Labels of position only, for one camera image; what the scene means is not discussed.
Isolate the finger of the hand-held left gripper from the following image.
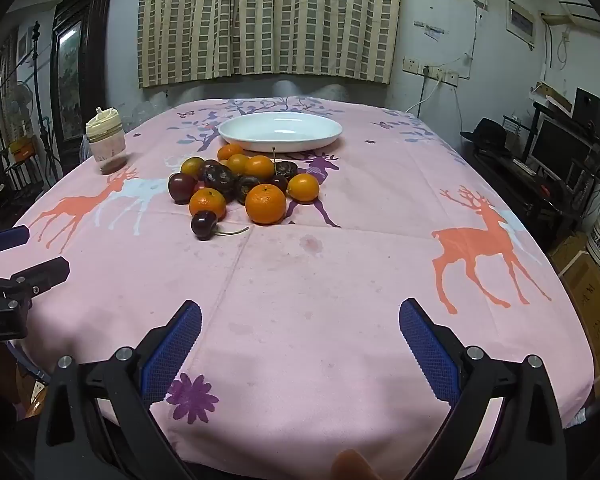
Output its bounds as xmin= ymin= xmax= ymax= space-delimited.
xmin=0 ymin=256 xmax=71 ymax=311
xmin=0 ymin=225 xmax=31 ymax=266

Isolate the pink deer-print tablecloth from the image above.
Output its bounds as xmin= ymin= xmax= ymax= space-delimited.
xmin=10 ymin=95 xmax=596 ymax=480

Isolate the black light stand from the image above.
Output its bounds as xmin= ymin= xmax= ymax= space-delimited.
xmin=30 ymin=21 xmax=62 ymax=181

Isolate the dark cherry with stem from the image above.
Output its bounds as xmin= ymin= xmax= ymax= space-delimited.
xmin=190 ymin=210 xmax=251 ymax=242

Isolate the dark framed painting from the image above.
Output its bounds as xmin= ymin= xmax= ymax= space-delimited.
xmin=47 ymin=0 xmax=116 ymax=161

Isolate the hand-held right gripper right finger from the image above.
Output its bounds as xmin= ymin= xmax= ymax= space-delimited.
xmin=399 ymin=297 xmax=567 ymax=480

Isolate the dark red plum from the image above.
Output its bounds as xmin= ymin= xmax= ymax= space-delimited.
xmin=168 ymin=172 xmax=199 ymax=205

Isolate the white oval plate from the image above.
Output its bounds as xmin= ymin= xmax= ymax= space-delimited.
xmin=217 ymin=112 xmax=343 ymax=153

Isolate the standing fan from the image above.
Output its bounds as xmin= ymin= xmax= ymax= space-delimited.
xmin=2 ymin=82 xmax=33 ymax=126

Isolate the cardboard box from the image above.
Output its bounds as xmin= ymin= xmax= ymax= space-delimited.
xmin=550 ymin=232 xmax=600 ymax=386

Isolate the black speaker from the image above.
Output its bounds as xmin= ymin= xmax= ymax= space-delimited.
xmin=572 ymin=87 xmax=600 ymax=136

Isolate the person's right hand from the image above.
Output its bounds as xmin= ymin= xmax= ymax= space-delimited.
xmin=330 ymin=449 xmax=381 ymax=480

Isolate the plastic jar with cream lid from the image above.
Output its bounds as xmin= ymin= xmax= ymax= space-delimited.
xmin=85 ymin=107 xmax=127 ymax=175

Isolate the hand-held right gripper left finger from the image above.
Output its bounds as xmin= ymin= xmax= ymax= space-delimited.
xmin=35 ymin=300 xmax=203 ymax=480

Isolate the beige checked curtain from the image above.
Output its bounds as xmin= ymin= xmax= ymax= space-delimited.
xmin=137 ymin=0 xmax=403 ymax=90

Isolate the small dark cherry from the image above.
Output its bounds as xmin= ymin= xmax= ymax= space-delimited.
xmin=269 ymin=146 xmax=290 ymax=193

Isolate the white wall socket strip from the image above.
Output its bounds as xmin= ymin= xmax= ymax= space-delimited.
xmin=402 ymin=57 xmax=461 ymax=86

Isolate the white air conditioner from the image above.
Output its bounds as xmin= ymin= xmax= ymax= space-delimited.
xmin=555 ymin=0 xmax=600 ymax=31

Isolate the black hat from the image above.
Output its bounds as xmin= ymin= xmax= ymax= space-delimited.
xmin=460 ymin=117 xmax=511 ymax=151

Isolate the tangerine with green stem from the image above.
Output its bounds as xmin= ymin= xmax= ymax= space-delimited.
xmin=188 ymin=187 xmax=228 ymax=222

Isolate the black desk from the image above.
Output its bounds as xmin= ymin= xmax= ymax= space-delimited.
xmin=462 ymin=135 xmax=600 ymax=251

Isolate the computer monitor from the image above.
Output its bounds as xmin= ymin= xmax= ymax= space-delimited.
xmin=530 ymin=117 xmax=593 ymax=181

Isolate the white framed wall panel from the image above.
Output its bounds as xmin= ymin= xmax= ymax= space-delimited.
xmin=505 ymin=0 xmax=537 ymax=51

